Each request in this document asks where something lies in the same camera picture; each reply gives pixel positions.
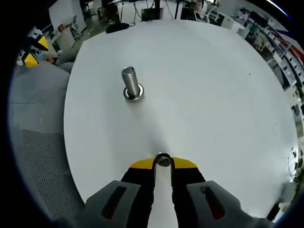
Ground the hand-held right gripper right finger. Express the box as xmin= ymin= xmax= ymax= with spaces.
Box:
xmin=170 ymin=156 xmax=276 ymax=228

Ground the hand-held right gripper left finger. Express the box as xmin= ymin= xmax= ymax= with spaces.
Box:
xmin=78 ymin=156 xmax=159 ymax=228

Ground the small steel washer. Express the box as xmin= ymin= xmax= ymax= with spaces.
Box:
xmin=154 ymin=152 xmax=172 ymax=168

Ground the large steel threaded stud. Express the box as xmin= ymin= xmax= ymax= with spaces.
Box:
xmin=121 ymin=66 xmax=145 ymax=102

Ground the grey mesh office chair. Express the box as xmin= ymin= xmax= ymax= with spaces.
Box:
xmin=9 ymin=56 xmax=86 ymax=221

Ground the black computer case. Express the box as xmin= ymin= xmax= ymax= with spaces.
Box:
xmin=141 ymin=8 xmax=164 ymax=22

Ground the shelf with white bins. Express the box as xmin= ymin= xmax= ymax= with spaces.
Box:
xmin=244 ymin=9 xmax=304 ymax=95

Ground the white office chair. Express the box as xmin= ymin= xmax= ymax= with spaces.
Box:
xmin=194 ymin=4 xmax=221 ymax=24

